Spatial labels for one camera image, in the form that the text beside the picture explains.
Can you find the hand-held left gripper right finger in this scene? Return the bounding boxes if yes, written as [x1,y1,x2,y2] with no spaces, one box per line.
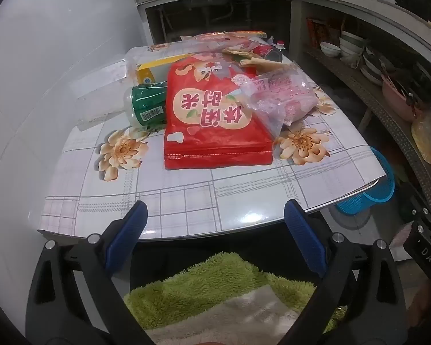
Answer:
[280,198,408,345]

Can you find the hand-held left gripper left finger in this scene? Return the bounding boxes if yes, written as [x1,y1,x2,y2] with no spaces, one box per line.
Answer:
[24,200,155,345]

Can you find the blue plastic basket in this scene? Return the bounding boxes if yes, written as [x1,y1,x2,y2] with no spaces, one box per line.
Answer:
[336,147,396,216]

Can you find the red snack bag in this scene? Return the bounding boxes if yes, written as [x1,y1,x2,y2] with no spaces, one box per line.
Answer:
[163,52,274,170]

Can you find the green labelled plastic bottle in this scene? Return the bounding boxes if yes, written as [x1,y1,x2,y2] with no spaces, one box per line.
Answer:
[123,82,169,132]

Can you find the clear bag with pink print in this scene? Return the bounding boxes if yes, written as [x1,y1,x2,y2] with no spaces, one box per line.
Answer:
[235,61,318,141]

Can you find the clear snack packet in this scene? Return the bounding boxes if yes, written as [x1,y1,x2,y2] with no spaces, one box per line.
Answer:
[180,30,266,53]

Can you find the floral plaid tablecloth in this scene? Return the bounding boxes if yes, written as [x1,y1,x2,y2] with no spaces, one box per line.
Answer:
[36,38,388,239]

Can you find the green and beige towel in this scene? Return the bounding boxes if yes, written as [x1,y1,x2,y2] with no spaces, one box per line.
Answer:
[124,252,345,345]

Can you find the yellow plastic bag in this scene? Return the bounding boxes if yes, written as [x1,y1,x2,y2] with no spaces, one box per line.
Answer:
[411,111,431,166]

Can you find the clear plastic bag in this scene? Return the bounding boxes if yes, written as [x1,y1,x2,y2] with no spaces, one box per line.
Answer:
[75,47,173,132]

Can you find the pink plastic basin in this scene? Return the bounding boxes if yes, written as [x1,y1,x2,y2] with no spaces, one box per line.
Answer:
[381,74,422,123]

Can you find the yellow white carton box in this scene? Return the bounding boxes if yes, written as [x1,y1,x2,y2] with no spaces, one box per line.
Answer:
[134,54,193,87]

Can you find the beige paper wrapper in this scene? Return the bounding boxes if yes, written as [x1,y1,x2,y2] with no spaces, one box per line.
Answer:
[223,47,284,72]

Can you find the stack of plates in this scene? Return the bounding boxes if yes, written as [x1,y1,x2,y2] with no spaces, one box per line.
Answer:
[361,47,388,85]

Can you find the white bowl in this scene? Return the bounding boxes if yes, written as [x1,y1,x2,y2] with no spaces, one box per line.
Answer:
[320,41,342,58]

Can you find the red drink can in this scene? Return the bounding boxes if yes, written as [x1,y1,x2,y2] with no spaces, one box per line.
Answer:
[251,41,284,63]

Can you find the stack of white bowls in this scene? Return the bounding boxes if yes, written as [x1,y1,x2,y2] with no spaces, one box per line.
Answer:
[339,30,367,67]

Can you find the red orange packets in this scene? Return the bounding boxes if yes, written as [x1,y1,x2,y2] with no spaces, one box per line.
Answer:
[307,18,331,47]

